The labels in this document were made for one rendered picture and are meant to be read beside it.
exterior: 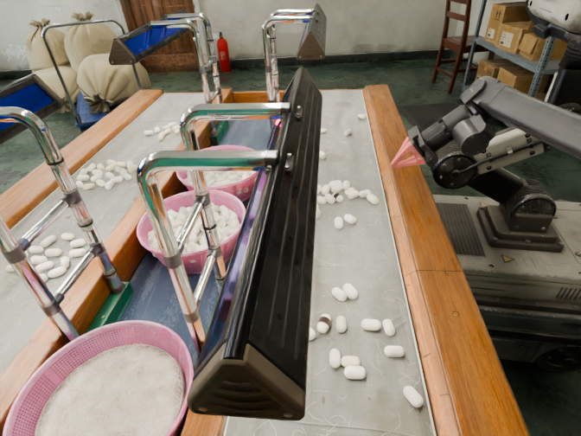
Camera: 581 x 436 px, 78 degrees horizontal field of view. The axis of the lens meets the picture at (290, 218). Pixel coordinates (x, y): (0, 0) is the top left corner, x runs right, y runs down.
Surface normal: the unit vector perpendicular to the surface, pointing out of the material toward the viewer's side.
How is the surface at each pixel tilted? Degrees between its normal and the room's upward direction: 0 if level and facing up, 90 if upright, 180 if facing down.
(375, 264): 0
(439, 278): 0
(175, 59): 90
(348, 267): 0
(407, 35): 91
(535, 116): 56
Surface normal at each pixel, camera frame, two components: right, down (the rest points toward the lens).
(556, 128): -0.85, -0.37
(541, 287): -0.25, 0.63
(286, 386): 0.82, -0.41
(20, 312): -0.04, -0.80
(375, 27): 0.00, 0.60
